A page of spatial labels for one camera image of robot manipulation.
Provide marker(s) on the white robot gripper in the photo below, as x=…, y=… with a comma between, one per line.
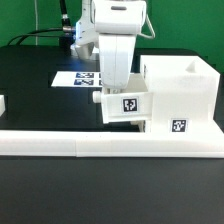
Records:
x=117, y=23

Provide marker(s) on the white drawer box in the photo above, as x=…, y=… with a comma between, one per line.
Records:
x=145, y=126
x=131, y=104

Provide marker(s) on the white drawer cabinet housing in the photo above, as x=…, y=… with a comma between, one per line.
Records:
x=184, y=91

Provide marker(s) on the white front drawer box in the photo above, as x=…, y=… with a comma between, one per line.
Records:
x=145, y=126

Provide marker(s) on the white marker sheet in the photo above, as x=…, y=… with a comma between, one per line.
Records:
x=77, y=79

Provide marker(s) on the white L-shaped fence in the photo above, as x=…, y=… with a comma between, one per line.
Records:
x=196, y=144

